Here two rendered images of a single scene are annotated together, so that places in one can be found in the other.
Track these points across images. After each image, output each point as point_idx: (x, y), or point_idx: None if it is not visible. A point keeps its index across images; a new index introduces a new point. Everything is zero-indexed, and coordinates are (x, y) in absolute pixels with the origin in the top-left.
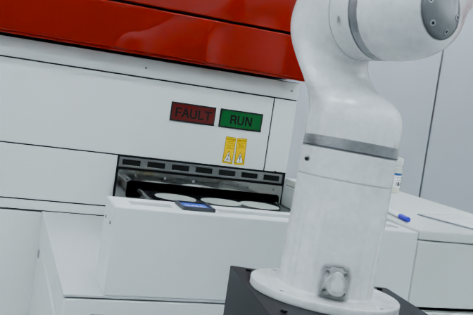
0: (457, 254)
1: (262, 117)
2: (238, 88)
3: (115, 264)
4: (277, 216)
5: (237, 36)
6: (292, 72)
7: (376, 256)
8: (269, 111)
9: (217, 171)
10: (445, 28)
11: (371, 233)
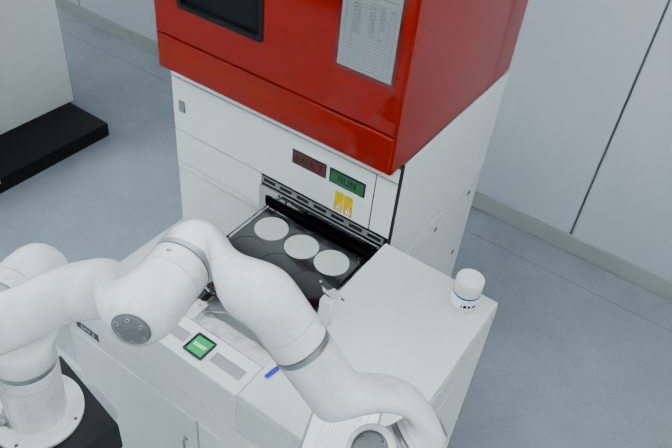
0: (267, 427)
1: (365, 187)
2: (344, 156)
3: None
4: None
5: (325, 118)
6: (375, 164)
7: (24, 420)
8: (371, 184)
9: (329, 214)
10: None
11: (12, 410)
